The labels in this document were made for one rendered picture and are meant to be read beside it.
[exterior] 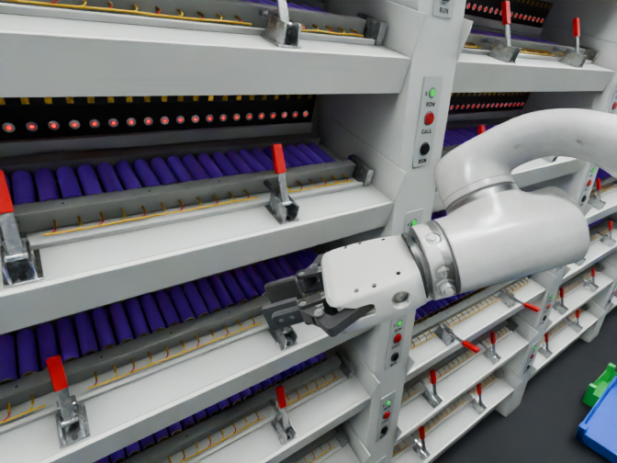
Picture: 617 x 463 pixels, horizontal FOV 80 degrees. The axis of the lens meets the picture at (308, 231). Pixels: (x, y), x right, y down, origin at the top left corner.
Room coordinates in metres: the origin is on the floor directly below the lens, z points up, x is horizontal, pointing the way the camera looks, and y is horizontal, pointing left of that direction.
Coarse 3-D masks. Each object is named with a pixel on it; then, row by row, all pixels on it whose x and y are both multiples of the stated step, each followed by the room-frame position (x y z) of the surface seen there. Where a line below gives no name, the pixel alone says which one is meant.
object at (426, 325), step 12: (492, 288) 0.85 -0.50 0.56; (504, 288) 0.88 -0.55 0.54; (516, 288) 0.89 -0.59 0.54; (468, 300) 0.79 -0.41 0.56; (480, 300) 0.81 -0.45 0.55; (444, 312) 0.74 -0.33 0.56; (456, 312) 0.75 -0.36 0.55; (468, 312) 0.77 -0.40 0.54; (420, 324) 0.69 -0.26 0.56; (432, 324) 0.69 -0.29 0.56; (432, 336) 0.68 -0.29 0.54
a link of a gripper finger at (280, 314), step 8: (272, 304) 0.33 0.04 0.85; (280, 304) 0.33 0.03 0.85; (288, 304) 0.33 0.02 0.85; (296, 304) 0.33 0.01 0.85; (264, 312) 0.33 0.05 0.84; (272, 312) 0.33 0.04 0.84; (280, 312) 0.33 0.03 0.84; (288, 312) 0.33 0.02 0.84; (296, 312) 0.33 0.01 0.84; (304, 312) 0.32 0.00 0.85; (312, 312) 0.32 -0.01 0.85; (320, 312) 0.31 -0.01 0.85; (272, 320) 0.33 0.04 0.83; (280, 320) 0.33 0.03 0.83; (288, 320) 0.33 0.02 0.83; (296, 320) 0.33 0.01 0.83; (304, 320) 0.33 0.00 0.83; (312, 320) 0.32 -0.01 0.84; (272, 328) 0.33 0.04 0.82
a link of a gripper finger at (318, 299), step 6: (318, 294) 0.33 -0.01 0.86; (324, 294) 0.33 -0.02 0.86; (300, 300) 0.33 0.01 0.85; (306, 300) 0.33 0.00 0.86; (312, 300) 0.33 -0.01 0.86; (318, 300) 0.32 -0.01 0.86; (324, 300) 0.33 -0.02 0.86; (300, 306) 0.32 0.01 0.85; (306, 306) 0.32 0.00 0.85; (312, 306) 0.32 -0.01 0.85; (324, 306) 0.33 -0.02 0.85; (330, 312) 0.33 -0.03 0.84; (336, 312) 0.33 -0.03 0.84
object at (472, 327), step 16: (544, 272) 0.94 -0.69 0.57; (512, 288) 0.90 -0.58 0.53; (528, 288) 0.91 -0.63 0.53; (544, 288) 0.93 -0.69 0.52; (496, 304) 0.83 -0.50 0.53; (464, 320) 0.75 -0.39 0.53; (480, 320) 0.76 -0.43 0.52; (496, 320) 0.77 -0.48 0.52; (464, 336) 0.70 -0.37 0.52; (416, 352) 0.64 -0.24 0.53; (432, 352) 0.64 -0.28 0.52; (448, 352) 0.67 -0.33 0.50; (416, 368) 0.60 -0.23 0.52
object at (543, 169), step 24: (456, 96) 0.86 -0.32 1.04; (480, 96) 0.91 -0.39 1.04; (504, 96) 0.97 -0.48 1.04; (528, 96) 1.04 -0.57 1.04; (456, 120) 0.88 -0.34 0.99; (480, 120) 0.93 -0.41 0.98; (504, 120) 0.97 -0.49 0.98; (456, 144) 0.76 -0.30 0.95; (528, 168) 0.76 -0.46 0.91; (552, 168) 0.82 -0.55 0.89; (576, 168) 0.92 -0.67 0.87
